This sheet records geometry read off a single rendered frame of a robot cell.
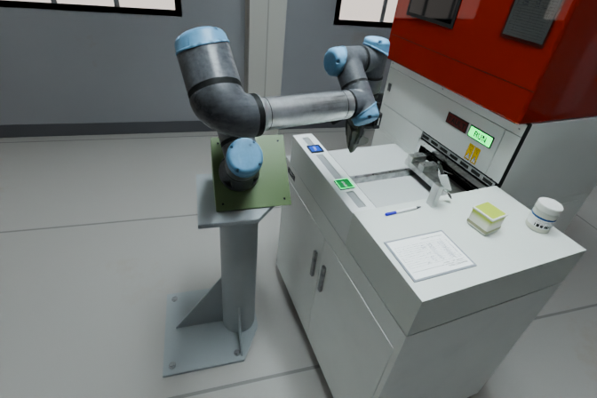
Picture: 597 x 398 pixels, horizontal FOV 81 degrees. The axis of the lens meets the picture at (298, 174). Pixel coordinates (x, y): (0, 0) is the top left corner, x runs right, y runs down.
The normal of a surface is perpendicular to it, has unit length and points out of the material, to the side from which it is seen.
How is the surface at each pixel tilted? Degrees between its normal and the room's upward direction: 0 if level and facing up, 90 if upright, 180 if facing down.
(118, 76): 90
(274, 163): 44
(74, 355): 0
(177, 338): 0
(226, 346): 0
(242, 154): 52
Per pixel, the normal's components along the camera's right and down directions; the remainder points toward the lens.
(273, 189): 0.25, -0.22
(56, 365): 0.10, -0.83
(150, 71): 0.26, 0.55
